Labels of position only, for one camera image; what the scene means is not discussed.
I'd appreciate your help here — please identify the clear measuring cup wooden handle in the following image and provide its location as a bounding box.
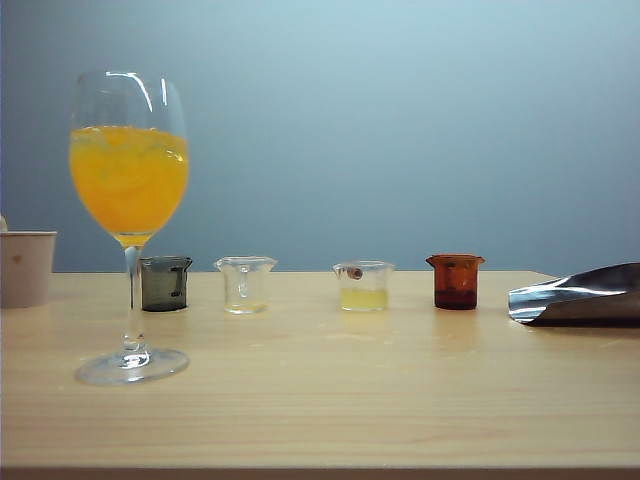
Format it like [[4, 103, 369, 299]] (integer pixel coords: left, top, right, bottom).
[[331, 260, 396, 313]]

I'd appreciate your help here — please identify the amber glass measuring cup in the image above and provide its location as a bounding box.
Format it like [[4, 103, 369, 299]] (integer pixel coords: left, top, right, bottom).
[[425, 253, 487, 310]]

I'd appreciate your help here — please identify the grey glass measuring cup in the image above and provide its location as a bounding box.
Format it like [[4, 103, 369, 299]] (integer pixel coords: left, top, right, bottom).
[[137, 256, 194, 313]]

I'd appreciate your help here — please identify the wine glass with orange juice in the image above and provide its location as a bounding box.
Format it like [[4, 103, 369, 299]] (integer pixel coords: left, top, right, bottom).
[[68, 69, 191, 386]]

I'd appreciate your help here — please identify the white paper cup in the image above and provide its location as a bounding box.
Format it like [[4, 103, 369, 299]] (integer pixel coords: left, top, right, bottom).
[[0, 230, 58, 309]]

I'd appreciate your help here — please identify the silver metal scoop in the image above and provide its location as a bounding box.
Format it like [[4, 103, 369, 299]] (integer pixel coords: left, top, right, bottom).
[[507, 262, 640, 329]]

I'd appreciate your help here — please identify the clear measuring cup glass handle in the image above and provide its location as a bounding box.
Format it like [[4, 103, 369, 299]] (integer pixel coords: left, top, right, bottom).
[[213, 256, 279, 315]]

